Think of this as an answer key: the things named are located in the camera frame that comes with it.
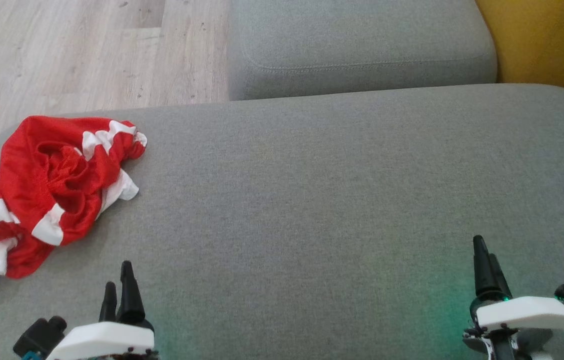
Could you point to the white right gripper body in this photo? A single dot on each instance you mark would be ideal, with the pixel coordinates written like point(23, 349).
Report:
point(522, 312)

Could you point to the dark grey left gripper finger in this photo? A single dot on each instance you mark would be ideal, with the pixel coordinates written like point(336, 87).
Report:
point(130, 300)
point(109, 305)

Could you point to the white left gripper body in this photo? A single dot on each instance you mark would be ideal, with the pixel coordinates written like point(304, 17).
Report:
point(106, 342)

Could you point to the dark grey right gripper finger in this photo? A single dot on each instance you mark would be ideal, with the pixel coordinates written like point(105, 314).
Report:
point(503, 287)
point(483, 275)

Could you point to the red shorts white waistband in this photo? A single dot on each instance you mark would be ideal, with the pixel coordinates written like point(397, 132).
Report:
point(26, 165)

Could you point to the large grey sofa seat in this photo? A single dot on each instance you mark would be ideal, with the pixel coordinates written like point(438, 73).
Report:
point(312, 210)

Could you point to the mustard yellow upholstered panel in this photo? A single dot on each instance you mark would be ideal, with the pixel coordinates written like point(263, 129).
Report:
point(552, 40)

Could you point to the small grey sofa cushion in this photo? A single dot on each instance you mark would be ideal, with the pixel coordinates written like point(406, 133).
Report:
point(357, 40)

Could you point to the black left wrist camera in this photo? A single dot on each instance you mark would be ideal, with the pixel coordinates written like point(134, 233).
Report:
point(39, 335)

